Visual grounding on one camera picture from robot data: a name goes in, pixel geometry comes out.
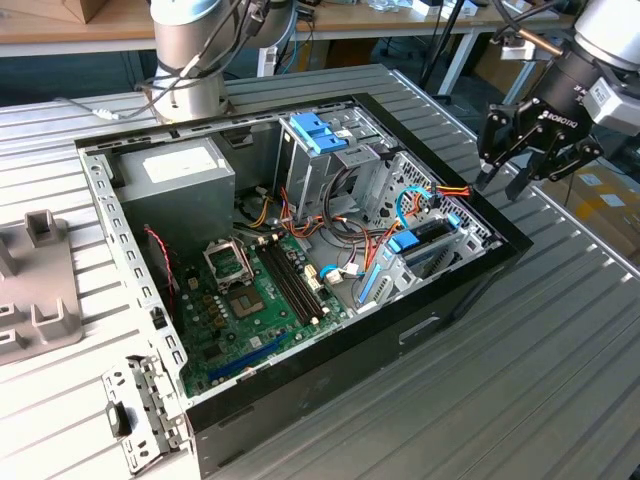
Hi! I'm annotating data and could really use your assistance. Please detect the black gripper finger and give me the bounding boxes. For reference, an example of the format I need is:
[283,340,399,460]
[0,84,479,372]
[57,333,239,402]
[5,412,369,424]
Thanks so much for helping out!
[474,102,544,193]
[504,132,606,201]

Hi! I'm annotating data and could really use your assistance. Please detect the red yellow orange power wire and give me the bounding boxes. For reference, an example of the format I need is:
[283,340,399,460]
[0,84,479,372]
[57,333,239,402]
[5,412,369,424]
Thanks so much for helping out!
[367,183,472,274]

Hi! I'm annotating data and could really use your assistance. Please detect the hard disk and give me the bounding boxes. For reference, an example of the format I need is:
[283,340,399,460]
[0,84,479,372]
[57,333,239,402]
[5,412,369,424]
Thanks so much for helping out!
[357,213,462,305]

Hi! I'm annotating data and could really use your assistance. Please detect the silver disk bay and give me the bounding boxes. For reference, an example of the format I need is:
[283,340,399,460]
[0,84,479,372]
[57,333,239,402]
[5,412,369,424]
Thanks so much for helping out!
[352,209,504,315]

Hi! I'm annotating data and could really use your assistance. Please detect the cardboard box with labels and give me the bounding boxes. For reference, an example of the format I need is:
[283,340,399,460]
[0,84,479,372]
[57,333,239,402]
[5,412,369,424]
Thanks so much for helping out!
[542,159,640,261]

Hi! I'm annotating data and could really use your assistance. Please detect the wooden desk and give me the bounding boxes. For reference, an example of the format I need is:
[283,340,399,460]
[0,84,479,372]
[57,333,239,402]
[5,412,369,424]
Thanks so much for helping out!
[0,0,604,59]

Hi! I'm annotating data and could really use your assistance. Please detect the silver metal drive cage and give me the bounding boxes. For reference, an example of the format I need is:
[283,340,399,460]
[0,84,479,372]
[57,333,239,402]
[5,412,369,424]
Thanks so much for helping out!
[273,107,396,226]

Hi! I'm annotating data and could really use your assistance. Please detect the white board connector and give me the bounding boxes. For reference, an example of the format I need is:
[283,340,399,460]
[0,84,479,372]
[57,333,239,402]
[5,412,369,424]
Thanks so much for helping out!
[303,263,324,294]

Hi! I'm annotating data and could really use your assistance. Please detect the black RAM slot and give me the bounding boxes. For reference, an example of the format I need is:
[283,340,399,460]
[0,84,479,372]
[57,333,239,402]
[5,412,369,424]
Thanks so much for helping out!
[267,238,321,322]
[257,240,311,327]
[272,236,326,319]
[262,239,316,325]

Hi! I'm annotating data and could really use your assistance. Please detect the green motherboard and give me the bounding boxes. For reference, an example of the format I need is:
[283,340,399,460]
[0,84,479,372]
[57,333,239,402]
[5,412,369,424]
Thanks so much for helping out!
[172,232,351,399]

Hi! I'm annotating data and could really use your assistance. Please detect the metal socket cover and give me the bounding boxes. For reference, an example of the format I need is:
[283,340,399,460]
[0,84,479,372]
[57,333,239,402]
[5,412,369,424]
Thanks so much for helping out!
[202,238,254,294]

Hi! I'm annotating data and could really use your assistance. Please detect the black open PC case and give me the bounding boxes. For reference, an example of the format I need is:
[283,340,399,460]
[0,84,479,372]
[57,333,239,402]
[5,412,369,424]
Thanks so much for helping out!
[73,92,535,480]

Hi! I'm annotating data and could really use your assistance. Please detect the CPU socket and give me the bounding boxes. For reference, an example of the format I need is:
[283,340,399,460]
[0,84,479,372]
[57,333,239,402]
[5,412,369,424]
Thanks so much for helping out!
[225,285,267,322]

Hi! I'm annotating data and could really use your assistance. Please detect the grey power supply unit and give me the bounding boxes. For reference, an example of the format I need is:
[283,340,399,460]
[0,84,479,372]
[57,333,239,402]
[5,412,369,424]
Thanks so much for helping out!
[115,137,236,251]

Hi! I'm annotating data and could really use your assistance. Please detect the blue expansion slot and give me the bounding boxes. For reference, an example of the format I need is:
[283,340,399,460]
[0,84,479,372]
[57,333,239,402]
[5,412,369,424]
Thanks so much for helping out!
[207,332,290,384]

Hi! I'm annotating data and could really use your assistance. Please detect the small brown cardboard box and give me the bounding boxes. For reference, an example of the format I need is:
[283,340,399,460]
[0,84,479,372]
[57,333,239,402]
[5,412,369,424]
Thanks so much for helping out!
[62,0,109,25]

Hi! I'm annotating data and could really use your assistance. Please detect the grey parts rack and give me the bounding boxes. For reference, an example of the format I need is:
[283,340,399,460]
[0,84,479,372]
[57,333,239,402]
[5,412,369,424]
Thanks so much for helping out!
[0,209,85,367]

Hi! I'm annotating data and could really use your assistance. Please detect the black plastic lock tab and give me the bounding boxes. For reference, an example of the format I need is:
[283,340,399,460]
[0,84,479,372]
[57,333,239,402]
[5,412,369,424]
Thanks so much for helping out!
[103,402,134,439]

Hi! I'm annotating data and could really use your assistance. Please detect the grey wrist camera housing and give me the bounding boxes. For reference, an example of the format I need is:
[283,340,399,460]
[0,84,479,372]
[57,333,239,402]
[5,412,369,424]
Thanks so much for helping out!
[582,79,640,137]

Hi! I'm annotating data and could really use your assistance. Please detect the aluminium slat table frame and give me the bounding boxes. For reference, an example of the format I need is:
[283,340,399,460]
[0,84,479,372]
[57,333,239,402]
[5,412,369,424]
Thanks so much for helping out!
[482,37,581,146]

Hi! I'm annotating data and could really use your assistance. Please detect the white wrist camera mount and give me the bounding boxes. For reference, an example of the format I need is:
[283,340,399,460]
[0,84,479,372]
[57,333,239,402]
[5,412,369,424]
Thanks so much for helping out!
[499,38,539,62]

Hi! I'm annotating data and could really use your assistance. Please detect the long blue data wire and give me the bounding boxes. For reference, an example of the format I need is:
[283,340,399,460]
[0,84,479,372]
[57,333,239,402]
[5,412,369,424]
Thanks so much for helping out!
[394,186,432,229]

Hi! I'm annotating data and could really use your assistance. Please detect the blue plastic drive bracket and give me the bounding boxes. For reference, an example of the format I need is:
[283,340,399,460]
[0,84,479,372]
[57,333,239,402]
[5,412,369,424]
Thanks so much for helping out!
[289,112,350,156]

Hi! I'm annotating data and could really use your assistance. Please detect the short blue data wire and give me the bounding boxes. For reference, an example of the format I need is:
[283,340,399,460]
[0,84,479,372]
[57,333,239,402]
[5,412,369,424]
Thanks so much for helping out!
[319,263,349,287]

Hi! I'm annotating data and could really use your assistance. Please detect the orange red wire bundle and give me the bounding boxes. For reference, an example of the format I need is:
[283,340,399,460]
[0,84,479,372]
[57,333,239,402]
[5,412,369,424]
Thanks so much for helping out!
[278,187,326,241]

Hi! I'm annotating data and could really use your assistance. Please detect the yellow black wire bundle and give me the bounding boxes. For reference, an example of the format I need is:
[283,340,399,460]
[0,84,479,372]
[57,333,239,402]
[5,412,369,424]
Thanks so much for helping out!
[247,193,275,230]

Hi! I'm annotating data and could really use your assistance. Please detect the red black fan wire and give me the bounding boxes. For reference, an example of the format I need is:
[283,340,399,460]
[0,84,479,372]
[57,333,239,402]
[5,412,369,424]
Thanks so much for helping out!
[143,224,176,321]

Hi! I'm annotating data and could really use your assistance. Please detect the arm cable with plug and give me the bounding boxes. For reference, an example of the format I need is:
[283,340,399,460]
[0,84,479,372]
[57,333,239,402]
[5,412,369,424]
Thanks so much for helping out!
[54,97,151,122]

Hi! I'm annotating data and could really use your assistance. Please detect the silver slot bracket latch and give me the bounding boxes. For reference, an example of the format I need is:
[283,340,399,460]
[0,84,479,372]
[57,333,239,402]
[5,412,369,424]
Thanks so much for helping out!
[101,353,187,476]

